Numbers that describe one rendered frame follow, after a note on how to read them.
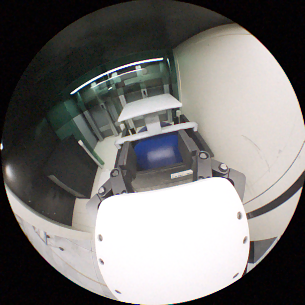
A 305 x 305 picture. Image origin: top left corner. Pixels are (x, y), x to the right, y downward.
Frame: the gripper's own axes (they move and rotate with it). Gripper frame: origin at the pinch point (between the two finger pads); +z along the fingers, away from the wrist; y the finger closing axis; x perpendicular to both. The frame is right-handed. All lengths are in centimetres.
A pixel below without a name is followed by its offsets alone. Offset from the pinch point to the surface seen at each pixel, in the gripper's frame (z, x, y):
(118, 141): 12.2, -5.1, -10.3
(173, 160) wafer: 14.2, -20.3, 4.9
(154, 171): 2.8, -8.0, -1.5
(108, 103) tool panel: 72, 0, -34
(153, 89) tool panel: 74, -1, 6
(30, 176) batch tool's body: -1, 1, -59
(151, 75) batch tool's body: 33.8, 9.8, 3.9
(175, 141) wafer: 13.6, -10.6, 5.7
